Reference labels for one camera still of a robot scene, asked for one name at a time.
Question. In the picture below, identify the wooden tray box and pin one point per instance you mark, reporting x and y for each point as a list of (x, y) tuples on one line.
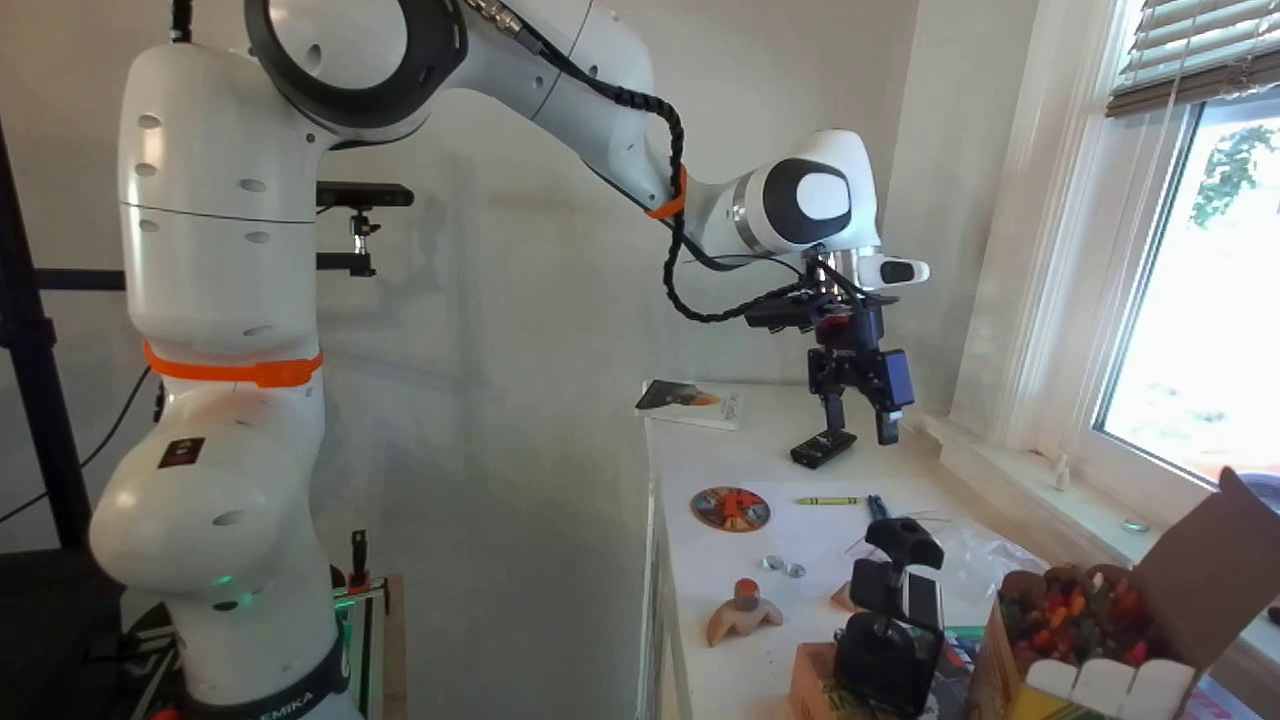
[(813, 690)]

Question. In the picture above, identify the small figurine toy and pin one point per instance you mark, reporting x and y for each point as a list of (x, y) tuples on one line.
[(742, 614)]

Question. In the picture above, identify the bird picture book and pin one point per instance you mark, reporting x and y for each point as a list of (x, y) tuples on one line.
[(689, 402)]

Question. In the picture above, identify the cardboard box of toys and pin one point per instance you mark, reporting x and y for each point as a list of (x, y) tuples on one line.
[(1102, 640)]

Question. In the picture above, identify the black stereo camera on mount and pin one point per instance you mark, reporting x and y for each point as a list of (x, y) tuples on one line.
[(362, 192)]

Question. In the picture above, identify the clear plastic bag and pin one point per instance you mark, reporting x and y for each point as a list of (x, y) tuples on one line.
[(983, 559)]

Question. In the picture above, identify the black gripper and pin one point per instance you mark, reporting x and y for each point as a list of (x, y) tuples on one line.
[(849, 355)]

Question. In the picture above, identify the black remote control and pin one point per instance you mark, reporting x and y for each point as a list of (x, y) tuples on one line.
[(826, 447)]

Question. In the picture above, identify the green crayon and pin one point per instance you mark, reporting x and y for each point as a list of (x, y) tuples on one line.
[(826, 502)]

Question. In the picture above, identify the colourful round disc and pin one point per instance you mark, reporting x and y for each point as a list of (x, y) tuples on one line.
[(731, 509)]

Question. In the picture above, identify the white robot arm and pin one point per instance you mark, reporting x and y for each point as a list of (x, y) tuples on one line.
[(217, 178)]

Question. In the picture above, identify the window blind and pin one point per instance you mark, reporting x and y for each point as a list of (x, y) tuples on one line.
[(1197, 48)]

